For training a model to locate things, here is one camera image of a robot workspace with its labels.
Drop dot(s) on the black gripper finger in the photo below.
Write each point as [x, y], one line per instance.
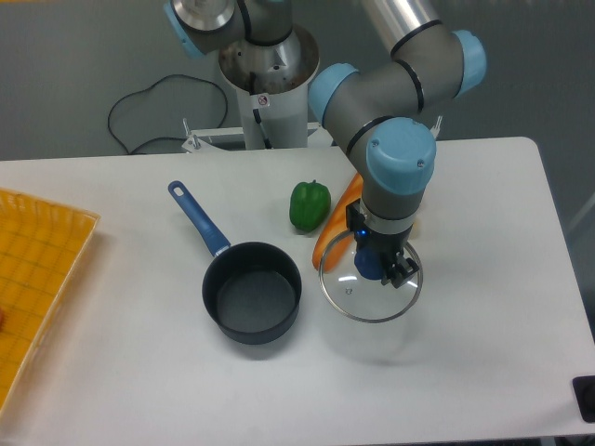
[398, 270]

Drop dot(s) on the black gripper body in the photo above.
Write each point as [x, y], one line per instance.
[376, 237]

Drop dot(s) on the glass lid blue knob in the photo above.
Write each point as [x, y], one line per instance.
[351, 283]

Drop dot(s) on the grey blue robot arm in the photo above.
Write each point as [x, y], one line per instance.
[371, 116]

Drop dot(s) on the orange baguette bread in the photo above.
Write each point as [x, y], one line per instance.
[335, 225]

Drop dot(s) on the green bell pepper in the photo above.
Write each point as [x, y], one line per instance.
[309, 205]

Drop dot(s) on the black device table corner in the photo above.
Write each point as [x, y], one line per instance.
[584, 387]

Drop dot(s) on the yellow woven basket tray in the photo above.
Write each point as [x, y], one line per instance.
[42, 243]

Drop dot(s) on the dark saucepan blue handle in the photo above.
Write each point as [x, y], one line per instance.
[251, 290]

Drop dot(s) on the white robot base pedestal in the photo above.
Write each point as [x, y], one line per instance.
[271, 85]

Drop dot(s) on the white metal mounting bracket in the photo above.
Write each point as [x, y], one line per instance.
[232, 139]

